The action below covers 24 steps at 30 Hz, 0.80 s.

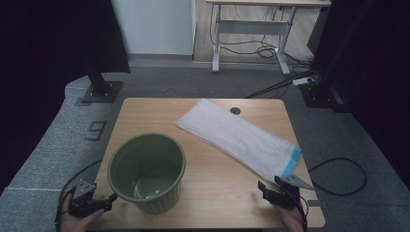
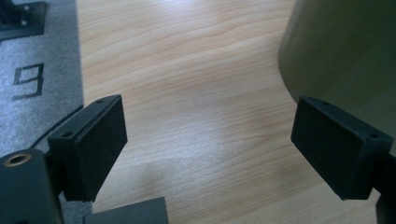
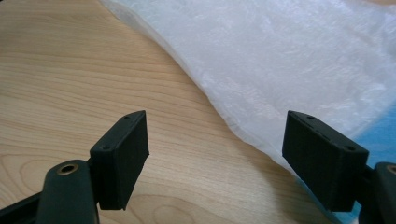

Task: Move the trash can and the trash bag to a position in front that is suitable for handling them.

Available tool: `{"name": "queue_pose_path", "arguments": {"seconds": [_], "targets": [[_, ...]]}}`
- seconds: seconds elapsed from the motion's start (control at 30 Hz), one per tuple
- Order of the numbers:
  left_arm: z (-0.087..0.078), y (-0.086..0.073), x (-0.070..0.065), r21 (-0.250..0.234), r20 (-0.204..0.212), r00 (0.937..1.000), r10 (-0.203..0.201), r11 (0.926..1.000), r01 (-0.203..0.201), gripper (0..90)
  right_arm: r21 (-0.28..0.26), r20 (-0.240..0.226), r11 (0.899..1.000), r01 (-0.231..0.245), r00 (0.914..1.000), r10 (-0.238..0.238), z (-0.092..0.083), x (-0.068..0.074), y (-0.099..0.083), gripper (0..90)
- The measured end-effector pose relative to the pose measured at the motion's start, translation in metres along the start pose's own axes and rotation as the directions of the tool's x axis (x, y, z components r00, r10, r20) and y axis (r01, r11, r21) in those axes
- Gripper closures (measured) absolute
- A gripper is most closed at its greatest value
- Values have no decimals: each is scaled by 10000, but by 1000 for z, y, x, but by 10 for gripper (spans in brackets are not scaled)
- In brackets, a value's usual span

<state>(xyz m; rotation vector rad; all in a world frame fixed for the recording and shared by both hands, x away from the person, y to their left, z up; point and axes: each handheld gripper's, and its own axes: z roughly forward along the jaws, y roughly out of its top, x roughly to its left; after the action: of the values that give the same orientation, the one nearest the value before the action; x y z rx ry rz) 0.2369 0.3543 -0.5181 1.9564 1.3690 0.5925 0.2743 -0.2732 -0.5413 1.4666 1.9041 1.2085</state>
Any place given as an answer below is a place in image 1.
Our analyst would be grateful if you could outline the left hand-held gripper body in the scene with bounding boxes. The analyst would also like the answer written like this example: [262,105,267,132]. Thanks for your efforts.
[67,179,107,218]

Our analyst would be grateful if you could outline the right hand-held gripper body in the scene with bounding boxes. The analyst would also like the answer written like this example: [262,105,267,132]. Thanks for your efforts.
[274,173,315,209]

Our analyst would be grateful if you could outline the green plastic bin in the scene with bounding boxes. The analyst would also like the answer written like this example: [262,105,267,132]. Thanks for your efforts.
[106,132,188,216]

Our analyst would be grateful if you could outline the white plastic bag blue edge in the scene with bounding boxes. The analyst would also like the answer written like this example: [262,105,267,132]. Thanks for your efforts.
[175,98,303,184]

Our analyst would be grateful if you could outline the person's left hand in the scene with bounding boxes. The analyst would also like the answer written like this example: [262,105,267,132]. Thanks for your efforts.
[59,193,106,232]

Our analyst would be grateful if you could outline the person's right hand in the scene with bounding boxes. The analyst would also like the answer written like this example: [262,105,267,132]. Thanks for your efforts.
[273,203,307,232]

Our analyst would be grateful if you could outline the black metal stand square base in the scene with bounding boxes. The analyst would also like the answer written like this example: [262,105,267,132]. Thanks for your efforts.
[80,62,125,104]

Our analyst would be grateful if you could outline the white power strip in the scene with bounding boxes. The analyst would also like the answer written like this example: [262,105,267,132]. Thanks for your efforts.
[292,76,315,87]

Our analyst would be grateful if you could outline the dark curtain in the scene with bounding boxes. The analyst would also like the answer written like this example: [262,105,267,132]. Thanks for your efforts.
[0,0,132,192]
[313,0,410,189]

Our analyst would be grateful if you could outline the white-legged desk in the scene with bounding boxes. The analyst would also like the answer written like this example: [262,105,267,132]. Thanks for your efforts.
[206,0,333,76]

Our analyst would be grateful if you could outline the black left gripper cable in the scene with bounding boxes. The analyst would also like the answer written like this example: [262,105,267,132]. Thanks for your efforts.
[55,159,103,225]

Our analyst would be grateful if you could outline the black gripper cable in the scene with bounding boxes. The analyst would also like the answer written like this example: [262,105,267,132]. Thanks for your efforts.
[55,159,103,225]
[295,157,368,232]

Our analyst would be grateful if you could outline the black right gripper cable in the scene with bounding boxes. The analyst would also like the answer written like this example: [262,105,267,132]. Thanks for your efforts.
[295,157,368,232]

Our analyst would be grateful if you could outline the black floor cables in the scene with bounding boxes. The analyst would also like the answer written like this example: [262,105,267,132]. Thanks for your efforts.
[245,66,318,100]

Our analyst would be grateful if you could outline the tangle of black cables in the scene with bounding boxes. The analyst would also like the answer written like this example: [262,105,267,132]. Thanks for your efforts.
[209,4,315,71]

